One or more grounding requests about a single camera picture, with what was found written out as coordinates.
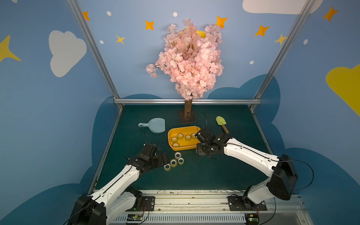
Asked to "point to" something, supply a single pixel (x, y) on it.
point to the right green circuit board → (251, 219)
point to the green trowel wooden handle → (221, 122)
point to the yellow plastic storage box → (183, 138)
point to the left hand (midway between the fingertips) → (163, 158)
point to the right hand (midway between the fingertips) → (202, 149)
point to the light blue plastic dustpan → (156, 124)
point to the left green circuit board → (134, 217)
